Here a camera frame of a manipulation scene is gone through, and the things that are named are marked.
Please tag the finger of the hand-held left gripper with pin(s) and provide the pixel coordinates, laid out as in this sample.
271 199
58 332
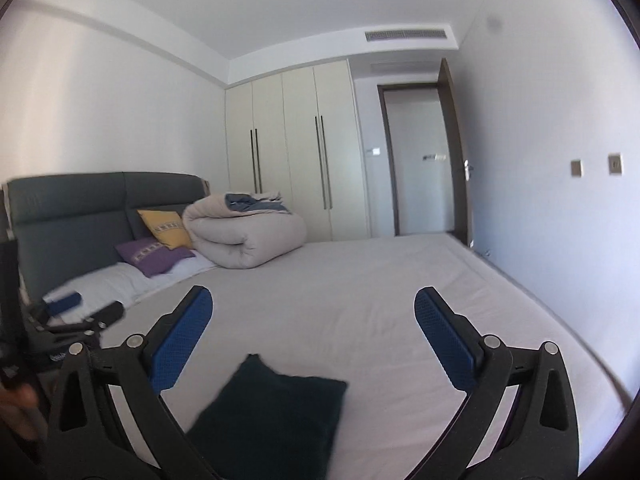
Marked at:
107 312
62 302

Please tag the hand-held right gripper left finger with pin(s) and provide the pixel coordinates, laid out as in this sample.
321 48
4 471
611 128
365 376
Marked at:
180 340

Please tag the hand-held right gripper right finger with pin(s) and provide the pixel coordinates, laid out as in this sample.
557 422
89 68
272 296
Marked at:
445 340

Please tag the dark green knit garment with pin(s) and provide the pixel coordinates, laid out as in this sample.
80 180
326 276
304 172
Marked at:
270 420

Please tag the person's left hand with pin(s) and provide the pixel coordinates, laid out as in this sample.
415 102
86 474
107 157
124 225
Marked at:
15 410

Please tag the white pillow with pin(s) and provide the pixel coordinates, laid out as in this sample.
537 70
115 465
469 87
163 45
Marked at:
115 280

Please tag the purple pillow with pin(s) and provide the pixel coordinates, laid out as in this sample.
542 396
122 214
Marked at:
150 255

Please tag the grey padded headboard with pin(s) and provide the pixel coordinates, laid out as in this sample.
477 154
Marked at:
70 220

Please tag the yellow pillow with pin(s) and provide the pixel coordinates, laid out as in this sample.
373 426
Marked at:
165 227

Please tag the bed with white sheet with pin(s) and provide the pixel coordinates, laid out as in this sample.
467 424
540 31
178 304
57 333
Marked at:
350 285

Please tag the folded beige duvet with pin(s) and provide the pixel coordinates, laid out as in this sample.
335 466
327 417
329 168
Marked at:
240 240

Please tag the blue folded blanket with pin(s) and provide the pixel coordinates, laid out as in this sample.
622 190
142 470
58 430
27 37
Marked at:
250 202

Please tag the dark brown door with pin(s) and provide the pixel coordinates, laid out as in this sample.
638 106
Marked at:
457 160

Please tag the cream wardrobe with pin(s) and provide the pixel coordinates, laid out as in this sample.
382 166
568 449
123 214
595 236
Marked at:
300 160

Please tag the ceiling air vent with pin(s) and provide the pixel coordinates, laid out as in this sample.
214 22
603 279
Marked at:
405 34

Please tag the dark brown door frame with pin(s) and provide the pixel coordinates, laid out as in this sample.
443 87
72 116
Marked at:
387 160

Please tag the white wall switch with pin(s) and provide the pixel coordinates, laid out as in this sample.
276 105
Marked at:
372 151

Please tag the metal wall plate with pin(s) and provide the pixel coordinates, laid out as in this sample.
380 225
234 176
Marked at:
615 164
576 168

